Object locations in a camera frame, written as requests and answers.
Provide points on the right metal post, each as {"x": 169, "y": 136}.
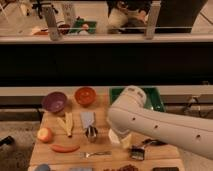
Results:
{"x": 152, "y": 20}

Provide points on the orange bowl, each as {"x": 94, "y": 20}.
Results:
{"x": 85, "y": 96}

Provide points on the long red pepper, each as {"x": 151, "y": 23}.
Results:
{"x": 63, "y": 149}

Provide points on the purple bowl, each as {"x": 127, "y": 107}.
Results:
{"x": 54, "y": 102}

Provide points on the wooden cutting board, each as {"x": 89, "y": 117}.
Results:
{"x": 164, "y": 156}

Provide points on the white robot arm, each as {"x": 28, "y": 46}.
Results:
{"x": 128, "y": 114}

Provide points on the person in background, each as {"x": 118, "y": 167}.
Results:
{"x": 121, "y": 11}

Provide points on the left metal post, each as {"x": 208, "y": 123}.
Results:
{"x": 54, "y": 33}

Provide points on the peeled banana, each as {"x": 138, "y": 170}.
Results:
{"x": 66, "y": 123}

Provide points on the brown grape bunch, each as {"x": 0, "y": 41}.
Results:
{"x": 124, "y": 168}

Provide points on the silver fork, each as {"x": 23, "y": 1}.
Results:
{"x": 89, "y": 154}

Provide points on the black object on floor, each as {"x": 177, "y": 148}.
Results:
{"x": 7, "y": 140}

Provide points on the green plastic tray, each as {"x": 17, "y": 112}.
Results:
{"x": 153, "y": 101}

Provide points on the blue flat object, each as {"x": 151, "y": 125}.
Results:
{"x": 80, "y": 169}

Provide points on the blue round object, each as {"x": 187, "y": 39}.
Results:
{"x": 42, "y": 167}

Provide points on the white plastic cup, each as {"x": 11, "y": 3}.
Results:
{"x": 113, "y": 137}

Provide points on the metal post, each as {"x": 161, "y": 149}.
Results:
{"x": 152, "y": 20}
{"x": 54, "y": 33}

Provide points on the small metal cup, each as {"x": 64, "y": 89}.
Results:
{"x": 91, "y": 134}

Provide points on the dark brown block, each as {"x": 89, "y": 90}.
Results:
{"x": 165, "y": 169}

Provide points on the red yellow apple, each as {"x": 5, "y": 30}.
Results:
{"x": 45, "y": 135}

